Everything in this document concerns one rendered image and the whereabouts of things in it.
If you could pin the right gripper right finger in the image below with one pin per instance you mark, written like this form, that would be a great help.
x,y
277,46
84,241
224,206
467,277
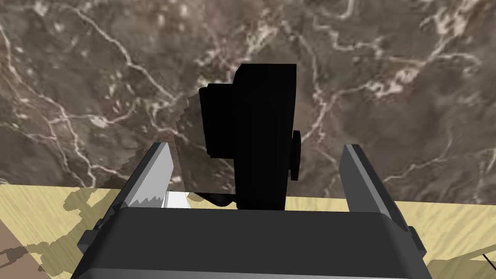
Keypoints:
x,y
364,182

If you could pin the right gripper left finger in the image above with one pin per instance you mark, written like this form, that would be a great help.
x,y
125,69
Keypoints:
x,y
153,180

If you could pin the black box-shaped appliance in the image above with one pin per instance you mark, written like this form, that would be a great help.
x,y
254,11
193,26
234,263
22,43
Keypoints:
x,y
259,139

